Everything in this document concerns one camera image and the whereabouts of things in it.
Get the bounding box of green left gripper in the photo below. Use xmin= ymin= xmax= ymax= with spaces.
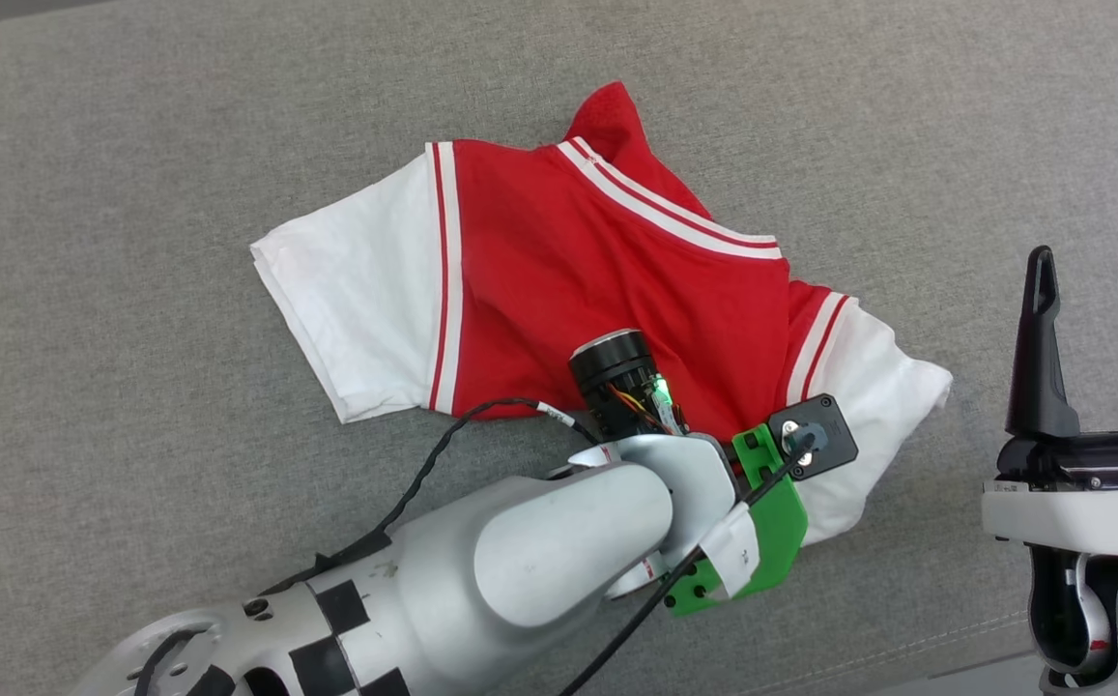
xmin=568 ymin=329 xmax=811 ymax=620

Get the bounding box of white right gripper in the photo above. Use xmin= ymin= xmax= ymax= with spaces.
xmin=982 ymin=245 xmax=1118 ymax=562

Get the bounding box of red and white jersey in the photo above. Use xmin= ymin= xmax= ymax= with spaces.
xmin=249 ymin=80 xmax=954 ymax=547

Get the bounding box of grey fabric sofa cushion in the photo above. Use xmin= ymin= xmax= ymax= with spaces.
xmin=0 ymin=0 xmax=1118 ymax=696

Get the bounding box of black left camera cable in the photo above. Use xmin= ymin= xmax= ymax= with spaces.
xmin=559 ymin=430 xmax=818 ymax=696

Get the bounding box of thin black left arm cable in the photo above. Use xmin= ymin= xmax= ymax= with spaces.
xmin=259 ymin=396 xmax=579 ymax=595

